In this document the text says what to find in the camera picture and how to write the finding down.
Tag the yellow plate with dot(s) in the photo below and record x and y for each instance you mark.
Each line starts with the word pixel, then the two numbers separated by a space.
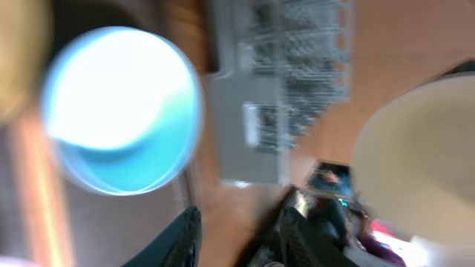
pixel 26 33

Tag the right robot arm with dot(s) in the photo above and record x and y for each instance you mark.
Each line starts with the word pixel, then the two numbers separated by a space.
pixel 321 225

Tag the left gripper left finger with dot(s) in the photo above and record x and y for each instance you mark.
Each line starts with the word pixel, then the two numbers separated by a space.
pixel 177 246

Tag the light blue bowl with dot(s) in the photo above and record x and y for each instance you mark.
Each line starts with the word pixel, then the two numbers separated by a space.
pixel 123 109

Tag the grey dishwasher rack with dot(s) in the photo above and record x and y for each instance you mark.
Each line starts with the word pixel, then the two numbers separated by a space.
pixel 279 66

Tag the white bowl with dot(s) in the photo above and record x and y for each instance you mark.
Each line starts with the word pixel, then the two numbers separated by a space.
pixel 413 162

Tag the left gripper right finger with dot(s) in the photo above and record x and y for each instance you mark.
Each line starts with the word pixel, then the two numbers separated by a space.
pixel 303 245

